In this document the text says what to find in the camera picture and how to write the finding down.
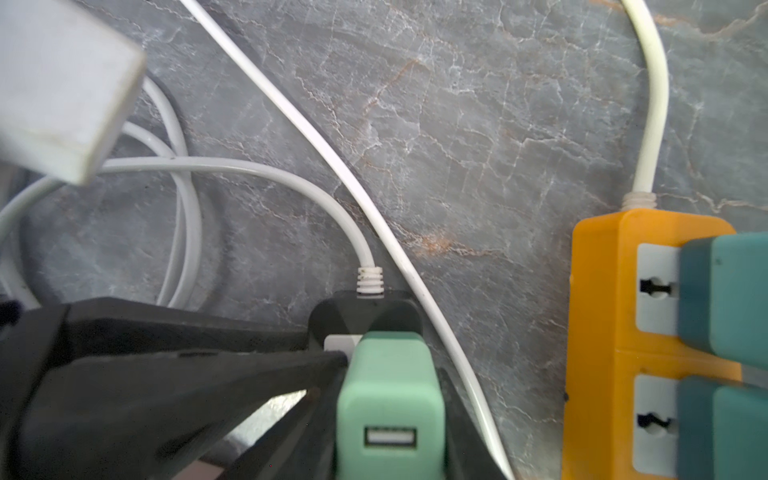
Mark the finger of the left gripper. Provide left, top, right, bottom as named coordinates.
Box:
left=1, top=298, right=348, bottom=479

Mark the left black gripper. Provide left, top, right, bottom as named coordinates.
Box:
left=1, top=1, right=147, bottom=185

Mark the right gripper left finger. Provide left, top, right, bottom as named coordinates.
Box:
left=219, top=389, right=336, bottom=479

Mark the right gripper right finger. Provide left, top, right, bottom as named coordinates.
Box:
left=437, top=368, right=505, bottom=480

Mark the green USB charger plug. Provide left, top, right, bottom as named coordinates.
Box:
left=335, top=332, right=446, bottom=479

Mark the black power strip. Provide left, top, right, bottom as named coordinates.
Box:
left=309, top=292, right=425, bottom=370

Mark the orange power strip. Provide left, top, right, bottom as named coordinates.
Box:
left=562, top=209, right=742, bottom=479

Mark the teal charger plug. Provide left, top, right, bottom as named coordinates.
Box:
left=677, top=232, right=767, bottom=369
left=677, top=376, right=767, bottom=479

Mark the white cable of purple strip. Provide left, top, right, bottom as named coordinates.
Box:
left=178, top=0, right=517, bottom=480

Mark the white cable of orange strip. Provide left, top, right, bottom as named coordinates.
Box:
left=620, top=0, right=671, bottom=211

